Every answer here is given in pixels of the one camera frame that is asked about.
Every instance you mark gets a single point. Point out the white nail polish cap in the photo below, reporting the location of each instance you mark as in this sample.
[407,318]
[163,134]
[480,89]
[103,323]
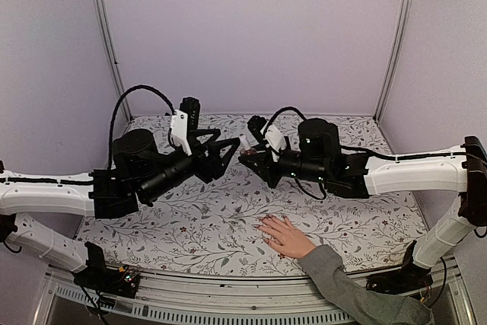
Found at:
[245,145]

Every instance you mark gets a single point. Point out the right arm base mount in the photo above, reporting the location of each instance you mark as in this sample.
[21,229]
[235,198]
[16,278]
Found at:
[407,278]

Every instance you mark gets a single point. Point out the glitter nail polish bottle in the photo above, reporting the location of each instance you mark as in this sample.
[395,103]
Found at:
[245,152]

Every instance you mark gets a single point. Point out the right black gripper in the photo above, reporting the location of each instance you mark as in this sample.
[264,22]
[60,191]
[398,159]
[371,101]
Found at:
[265,170]

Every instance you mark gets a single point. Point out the aluminium frame post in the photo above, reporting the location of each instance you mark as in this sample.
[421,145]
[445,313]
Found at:
[393,61]
[109,48]

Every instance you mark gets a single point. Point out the floral patterned table mat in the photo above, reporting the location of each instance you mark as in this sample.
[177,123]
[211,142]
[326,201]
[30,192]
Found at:
[209,229]

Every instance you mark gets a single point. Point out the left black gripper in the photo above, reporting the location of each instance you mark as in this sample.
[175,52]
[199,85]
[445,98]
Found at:
[221,164]

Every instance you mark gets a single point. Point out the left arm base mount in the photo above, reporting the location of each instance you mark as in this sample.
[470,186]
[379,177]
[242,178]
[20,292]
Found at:
[122,281]

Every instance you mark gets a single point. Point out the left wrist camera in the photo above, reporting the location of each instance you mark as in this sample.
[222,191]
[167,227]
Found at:
[184,120]

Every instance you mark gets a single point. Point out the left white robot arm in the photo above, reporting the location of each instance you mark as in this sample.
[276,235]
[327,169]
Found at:
[23,194]

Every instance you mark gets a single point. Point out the left aluminium frame post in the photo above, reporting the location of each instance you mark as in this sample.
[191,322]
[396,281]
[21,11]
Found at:
[109,48]

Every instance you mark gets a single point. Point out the right aluminium frame post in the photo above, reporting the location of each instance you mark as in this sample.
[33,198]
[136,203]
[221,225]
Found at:
[393,61]

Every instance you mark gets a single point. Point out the grey sleeved forearm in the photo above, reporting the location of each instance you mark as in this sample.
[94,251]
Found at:
[325,268]

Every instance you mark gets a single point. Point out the person's bare hand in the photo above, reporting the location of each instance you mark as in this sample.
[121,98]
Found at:
[283,237]

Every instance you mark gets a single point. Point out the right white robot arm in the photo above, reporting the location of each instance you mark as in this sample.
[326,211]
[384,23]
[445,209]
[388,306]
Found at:
[461,169]

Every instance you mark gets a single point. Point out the slotted metal front rail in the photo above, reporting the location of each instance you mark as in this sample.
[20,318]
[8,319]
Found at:
[175,298]

